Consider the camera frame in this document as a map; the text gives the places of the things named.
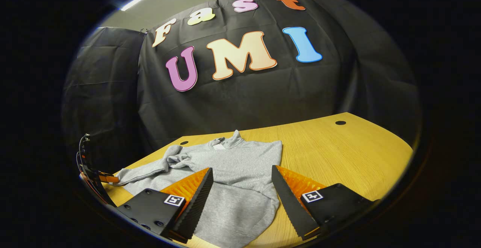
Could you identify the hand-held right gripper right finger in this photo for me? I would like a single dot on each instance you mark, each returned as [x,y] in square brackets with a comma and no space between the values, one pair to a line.
[291,203]

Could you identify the grey sweatshirt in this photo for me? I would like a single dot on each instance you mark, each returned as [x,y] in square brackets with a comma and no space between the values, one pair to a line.
[233,173]

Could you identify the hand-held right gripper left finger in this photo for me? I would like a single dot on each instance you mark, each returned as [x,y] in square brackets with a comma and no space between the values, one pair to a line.
[195,206]

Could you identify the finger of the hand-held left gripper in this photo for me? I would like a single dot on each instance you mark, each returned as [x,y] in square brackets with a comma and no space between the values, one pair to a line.
[109,179]

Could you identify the black backdrop cloth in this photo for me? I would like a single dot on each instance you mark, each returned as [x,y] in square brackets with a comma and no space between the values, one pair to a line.
[244,105]

